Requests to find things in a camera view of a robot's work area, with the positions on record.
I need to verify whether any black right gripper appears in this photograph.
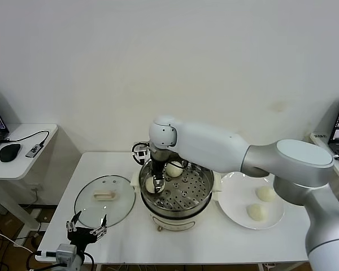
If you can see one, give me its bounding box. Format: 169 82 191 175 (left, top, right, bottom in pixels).
152 159 167 195

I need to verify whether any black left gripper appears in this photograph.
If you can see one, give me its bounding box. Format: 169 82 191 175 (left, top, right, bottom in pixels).
66 210 108 246

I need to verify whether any white steamed baozi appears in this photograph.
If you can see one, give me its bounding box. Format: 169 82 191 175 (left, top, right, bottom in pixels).
255 186 277 203
145 177 159 194
166 160 184 178
246 203 270 222

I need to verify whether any round glass pot lid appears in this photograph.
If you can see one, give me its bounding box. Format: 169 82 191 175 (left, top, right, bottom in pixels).
74 174 137 230

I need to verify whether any stainless steel steamer basket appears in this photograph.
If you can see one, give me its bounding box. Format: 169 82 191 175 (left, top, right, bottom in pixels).
131 149 224 213

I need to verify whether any cream electric cooker pot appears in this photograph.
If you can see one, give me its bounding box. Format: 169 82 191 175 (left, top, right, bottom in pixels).
141 191 215 233

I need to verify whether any white round plate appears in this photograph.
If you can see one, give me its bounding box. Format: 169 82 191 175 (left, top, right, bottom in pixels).
218 171 286 230

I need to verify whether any small grey usb hub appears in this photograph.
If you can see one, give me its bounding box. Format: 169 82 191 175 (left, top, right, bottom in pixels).
25 143 44 159

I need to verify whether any black computer mouse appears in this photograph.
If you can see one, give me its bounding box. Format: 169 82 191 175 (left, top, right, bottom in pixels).
0 143 22 163

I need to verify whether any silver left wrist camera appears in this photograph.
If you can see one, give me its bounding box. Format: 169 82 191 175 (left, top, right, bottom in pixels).
35 244 77 263

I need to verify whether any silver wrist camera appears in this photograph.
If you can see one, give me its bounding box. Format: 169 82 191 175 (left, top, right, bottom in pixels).
132 142 150 164
35 244 77 263

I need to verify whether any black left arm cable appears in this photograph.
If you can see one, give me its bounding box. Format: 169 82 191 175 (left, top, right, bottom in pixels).
27 248 96 271

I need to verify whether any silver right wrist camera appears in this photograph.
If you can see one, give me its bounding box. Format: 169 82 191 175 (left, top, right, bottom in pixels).
132 142 150 164

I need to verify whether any white floor cable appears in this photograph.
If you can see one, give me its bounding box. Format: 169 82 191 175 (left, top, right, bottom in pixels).
0 226 28 250

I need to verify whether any black usb hub cable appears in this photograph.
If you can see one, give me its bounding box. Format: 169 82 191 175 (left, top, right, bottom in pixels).
0 130 50 148

